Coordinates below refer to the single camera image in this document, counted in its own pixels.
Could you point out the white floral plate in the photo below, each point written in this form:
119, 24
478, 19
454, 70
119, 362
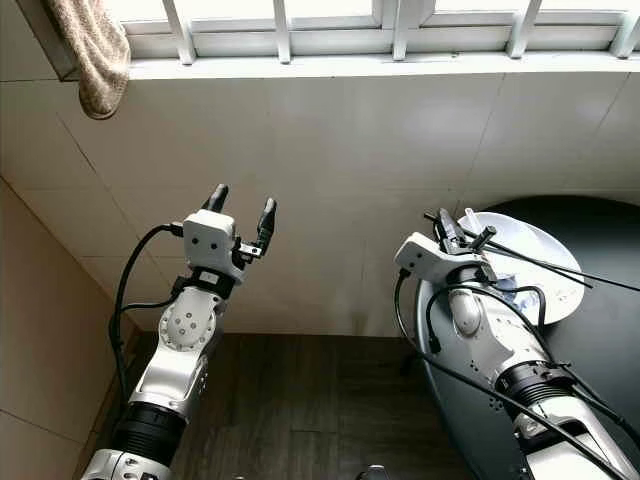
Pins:
530, 240

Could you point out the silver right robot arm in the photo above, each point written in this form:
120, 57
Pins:
500, 345

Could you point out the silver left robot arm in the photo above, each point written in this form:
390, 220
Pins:
188, 325

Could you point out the black round table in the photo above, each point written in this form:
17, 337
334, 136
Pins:
610, 340

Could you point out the beige hanging towel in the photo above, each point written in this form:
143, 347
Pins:
100, 60

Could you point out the grey robot foot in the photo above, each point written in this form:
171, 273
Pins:
375, 473

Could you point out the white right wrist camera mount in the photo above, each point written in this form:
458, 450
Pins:
430, 260

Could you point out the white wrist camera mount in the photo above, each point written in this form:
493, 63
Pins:
430, 260
210, 238

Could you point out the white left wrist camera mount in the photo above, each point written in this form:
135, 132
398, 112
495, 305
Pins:
210, 238

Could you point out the white window frame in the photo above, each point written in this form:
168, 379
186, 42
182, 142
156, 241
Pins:
280, 45

